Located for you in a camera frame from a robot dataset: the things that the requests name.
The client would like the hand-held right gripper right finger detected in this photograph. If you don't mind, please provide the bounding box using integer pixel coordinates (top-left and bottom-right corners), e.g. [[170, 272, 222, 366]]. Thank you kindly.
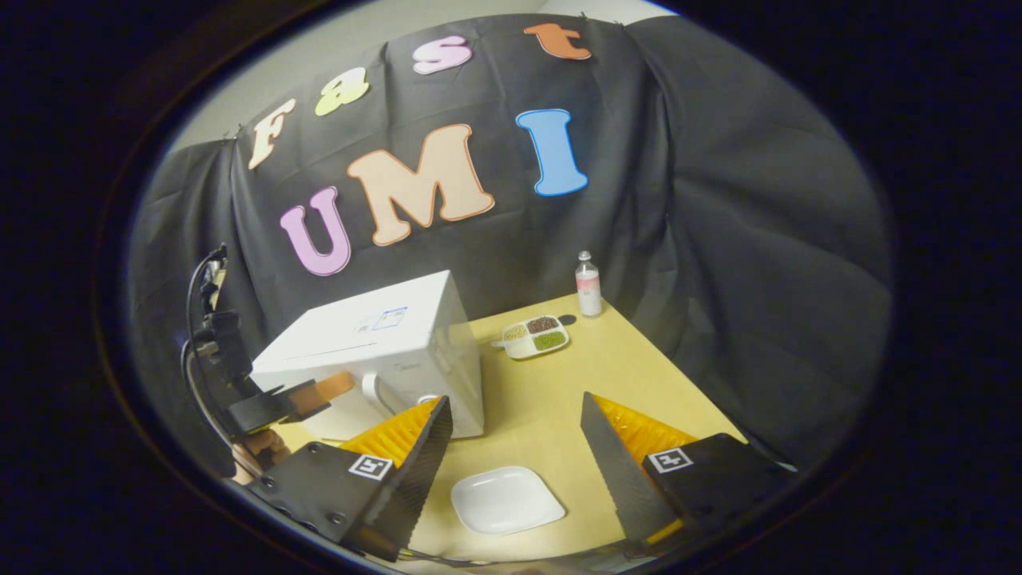
[[580, 391, 799, 556]]

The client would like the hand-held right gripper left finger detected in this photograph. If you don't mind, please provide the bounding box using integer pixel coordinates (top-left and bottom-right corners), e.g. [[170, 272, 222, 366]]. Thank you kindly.
[[244, 395, 454, 562]]

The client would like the white microwave oven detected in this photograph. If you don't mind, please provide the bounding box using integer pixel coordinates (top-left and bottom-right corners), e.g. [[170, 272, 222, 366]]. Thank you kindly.
[[250, 270, 485, 442]]

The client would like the white square plate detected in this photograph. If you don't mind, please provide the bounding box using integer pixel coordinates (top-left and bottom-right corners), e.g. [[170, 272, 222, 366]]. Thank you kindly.
[[450, 466, 567, 536]]

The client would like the white divided tray with beans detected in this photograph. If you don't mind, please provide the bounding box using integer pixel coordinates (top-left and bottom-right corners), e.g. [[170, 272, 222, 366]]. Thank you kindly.
[[491, 315, 571, 360]]

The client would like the clear bottle with pink label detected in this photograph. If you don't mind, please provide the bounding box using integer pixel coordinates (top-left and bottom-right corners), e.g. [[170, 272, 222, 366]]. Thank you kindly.
[[575, 251, 604, 318]]

